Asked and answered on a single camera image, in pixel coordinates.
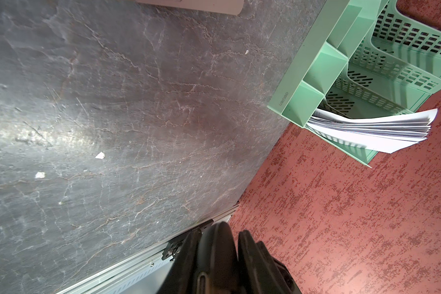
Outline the green plastic desk organizer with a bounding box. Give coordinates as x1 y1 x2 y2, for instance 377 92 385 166
268 1 441 165

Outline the black wireless mouse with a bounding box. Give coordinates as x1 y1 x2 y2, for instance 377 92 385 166
192 222 240 294

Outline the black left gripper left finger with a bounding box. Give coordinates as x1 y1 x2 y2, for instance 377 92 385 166
157 229 202 294

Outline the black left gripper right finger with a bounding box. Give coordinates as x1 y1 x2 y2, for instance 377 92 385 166
238 230 301 294

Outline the silver laptop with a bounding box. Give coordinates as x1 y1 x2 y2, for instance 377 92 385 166
136 0 244 15

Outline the aluminium front rail frame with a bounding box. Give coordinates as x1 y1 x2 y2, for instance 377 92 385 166
59 203 239 294

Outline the white paper stack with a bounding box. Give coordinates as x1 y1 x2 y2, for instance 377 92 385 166
306 109 438 154

